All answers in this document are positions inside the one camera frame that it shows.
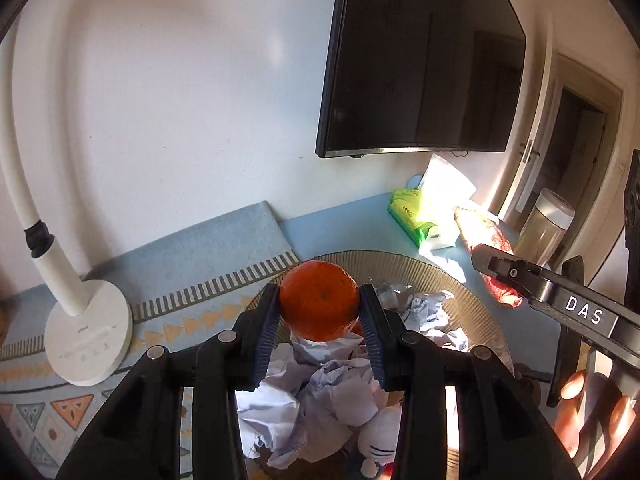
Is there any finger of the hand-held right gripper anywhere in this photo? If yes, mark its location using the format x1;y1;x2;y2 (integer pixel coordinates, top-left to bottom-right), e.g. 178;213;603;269
622;149;640;311
470;243;640;358

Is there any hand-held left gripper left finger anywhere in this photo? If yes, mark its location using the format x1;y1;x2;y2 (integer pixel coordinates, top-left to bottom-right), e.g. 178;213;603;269
55;282;281;480

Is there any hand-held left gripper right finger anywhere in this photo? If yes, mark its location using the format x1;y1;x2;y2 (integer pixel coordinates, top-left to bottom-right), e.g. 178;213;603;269
357;282;583;480

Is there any tangerine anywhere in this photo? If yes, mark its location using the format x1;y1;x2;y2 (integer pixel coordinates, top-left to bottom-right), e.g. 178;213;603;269
278;260;362;343

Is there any red snack packet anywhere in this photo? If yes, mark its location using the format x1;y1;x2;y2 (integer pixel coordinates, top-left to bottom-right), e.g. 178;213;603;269
454;206;524;309

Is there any pile of papers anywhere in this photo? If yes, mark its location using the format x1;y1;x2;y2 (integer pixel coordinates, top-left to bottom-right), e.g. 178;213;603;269
235;282;471;468

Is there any golden ribbed bowl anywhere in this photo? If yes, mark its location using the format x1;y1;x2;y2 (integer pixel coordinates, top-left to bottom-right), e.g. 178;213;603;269
252;249;516;480

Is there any white cat plush toy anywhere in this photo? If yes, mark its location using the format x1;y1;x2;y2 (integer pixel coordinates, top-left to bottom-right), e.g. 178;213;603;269
345;402;406;480

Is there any person's right hand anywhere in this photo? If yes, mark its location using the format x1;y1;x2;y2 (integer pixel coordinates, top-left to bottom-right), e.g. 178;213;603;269
554;369;638;478

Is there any tumbler with white lid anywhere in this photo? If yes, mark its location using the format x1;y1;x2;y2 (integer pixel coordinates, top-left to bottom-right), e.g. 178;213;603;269
514;188;576;267

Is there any patterned woven mat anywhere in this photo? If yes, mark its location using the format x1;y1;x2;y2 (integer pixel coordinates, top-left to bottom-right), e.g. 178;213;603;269
0;201;311;480

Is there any wooden door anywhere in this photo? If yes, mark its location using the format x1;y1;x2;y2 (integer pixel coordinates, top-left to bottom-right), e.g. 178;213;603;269
492;52;626;261

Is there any white paper sheet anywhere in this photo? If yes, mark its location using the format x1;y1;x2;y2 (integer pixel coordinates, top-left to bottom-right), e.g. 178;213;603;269
417;152;477;211

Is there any green tissue pack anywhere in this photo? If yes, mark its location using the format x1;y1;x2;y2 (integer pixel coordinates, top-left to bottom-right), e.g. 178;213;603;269
387;187;461;251

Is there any white desk lamp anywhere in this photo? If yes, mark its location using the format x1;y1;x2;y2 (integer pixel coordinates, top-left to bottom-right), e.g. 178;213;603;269
0;30;135;387

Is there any black wall monitor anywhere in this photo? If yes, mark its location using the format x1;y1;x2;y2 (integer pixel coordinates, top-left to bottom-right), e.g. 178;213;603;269
315;0;527;159

